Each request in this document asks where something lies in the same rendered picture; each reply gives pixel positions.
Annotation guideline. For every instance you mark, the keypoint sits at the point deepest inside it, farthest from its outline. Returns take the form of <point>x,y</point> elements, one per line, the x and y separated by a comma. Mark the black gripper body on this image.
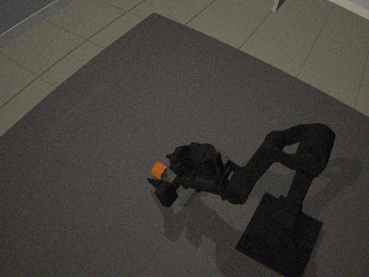
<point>166,192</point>

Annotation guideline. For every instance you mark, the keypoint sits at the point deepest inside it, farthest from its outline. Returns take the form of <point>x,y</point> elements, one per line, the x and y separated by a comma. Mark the orange block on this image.
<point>159,170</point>

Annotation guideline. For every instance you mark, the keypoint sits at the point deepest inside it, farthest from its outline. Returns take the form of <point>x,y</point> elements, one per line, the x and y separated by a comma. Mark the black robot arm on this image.
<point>311,158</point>

